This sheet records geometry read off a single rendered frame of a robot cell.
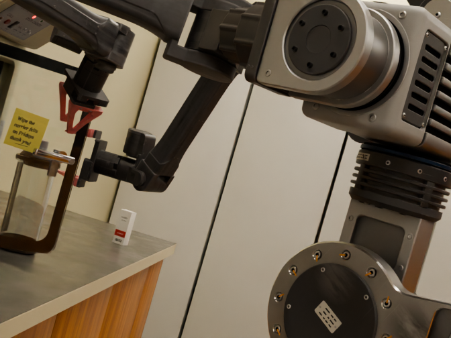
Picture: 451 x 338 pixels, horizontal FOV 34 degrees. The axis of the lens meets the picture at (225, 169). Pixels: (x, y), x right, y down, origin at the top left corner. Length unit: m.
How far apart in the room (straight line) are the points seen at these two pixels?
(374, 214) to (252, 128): 3.43
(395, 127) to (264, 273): 3.63
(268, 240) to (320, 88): 3.66
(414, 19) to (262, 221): 3.61
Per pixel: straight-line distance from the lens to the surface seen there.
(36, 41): 1.74
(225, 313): 4.54
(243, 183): 4.46
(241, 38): 0.90
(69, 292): 1.59
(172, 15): 0.98
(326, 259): 1.02
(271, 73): 0.86
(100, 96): 1.45
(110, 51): 1.33
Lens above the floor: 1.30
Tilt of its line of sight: 1 degrees down
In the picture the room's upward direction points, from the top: 16 degrees clockwise
